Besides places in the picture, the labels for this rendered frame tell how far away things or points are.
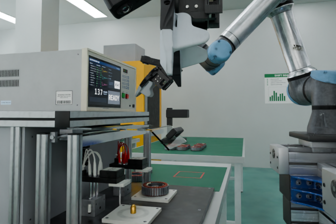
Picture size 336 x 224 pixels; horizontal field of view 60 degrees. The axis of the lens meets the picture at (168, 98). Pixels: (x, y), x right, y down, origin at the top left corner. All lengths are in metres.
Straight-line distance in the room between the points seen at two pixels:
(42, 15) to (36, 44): 0.47
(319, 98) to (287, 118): 5.15
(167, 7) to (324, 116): 0.85
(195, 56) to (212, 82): 5.83
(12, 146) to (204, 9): 0.71
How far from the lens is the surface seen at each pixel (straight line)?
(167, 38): 0.35
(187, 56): 0.47
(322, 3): 6.76
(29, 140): 0.95
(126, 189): 1.28
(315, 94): 1.16
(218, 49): 0.99
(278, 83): 6.29
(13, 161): 0.96
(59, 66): 1.03
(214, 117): 6.27
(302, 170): 1.11
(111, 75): 1.13
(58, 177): 1.08
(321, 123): 1.14
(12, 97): 1.14
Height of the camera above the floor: 1.11
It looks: 3 degrees up
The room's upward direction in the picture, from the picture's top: straight up
